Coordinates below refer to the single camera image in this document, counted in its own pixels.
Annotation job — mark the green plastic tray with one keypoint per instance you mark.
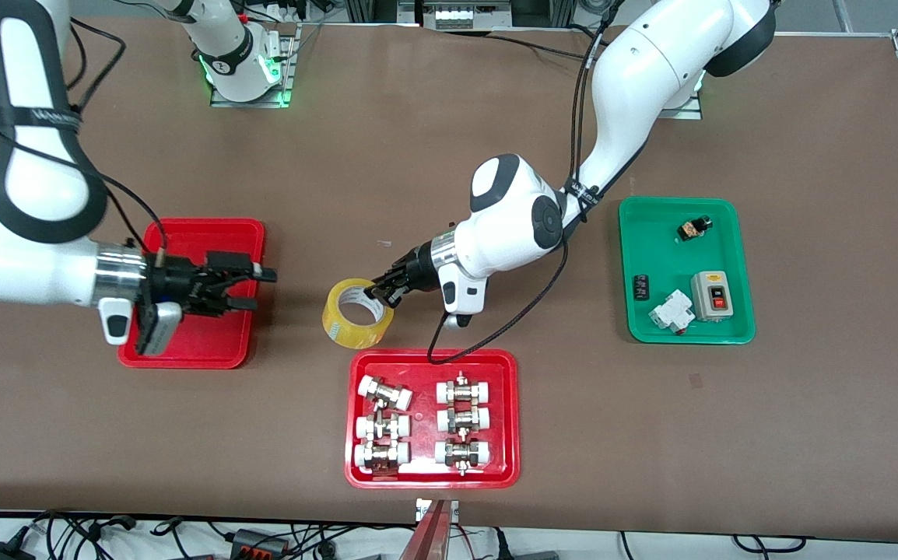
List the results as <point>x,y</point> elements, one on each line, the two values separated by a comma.
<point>717,249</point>

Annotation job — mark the small black rocker switch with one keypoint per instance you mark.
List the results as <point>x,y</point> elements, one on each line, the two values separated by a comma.
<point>641,287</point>

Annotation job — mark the empty red plastic tray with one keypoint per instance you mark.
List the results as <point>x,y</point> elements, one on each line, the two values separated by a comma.
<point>208,342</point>

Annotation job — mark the brown table mat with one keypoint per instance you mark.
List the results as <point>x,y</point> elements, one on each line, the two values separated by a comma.
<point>418,155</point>

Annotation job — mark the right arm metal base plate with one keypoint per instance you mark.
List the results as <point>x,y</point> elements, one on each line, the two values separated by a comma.
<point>289,62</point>

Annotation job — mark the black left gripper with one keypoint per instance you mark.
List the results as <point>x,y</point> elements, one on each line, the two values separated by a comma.
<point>415,271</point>

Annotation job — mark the red metal post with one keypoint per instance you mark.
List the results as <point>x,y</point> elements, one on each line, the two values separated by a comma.
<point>427,537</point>

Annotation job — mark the grey power strip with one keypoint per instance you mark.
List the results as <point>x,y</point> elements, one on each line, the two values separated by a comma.
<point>471,17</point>

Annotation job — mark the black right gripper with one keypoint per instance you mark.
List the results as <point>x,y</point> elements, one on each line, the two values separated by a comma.
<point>178,281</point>

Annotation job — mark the red tray holding fittings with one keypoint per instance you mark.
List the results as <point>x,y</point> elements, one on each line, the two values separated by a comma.
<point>426,420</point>

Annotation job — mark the grey push button switch box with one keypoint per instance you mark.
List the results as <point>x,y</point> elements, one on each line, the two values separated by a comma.
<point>712,297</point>

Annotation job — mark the white circuit breaker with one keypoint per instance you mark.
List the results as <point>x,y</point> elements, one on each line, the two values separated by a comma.
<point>671,313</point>

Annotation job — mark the white metal pipe fitting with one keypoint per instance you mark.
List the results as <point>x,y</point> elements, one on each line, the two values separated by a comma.
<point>383,427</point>
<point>463,391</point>
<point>385,393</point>
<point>463,420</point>
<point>462,453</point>
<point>381,456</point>

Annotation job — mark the small black brass component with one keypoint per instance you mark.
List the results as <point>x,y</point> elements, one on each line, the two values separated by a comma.
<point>692,229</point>

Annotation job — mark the yellow clear tape roll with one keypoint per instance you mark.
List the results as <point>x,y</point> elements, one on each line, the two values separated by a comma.
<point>336,319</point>

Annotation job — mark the grey box orange connectors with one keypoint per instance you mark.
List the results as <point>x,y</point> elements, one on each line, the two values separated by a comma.
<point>258,542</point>

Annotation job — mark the black power adapter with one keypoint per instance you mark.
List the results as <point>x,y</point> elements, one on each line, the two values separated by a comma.
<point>1,552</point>

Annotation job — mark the small silver bracket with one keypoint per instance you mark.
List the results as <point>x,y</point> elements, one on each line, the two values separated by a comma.
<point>453,509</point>

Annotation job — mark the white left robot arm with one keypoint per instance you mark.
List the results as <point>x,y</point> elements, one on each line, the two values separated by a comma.
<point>651,70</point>

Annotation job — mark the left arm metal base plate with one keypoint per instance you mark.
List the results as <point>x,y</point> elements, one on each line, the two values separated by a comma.
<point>686,114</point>

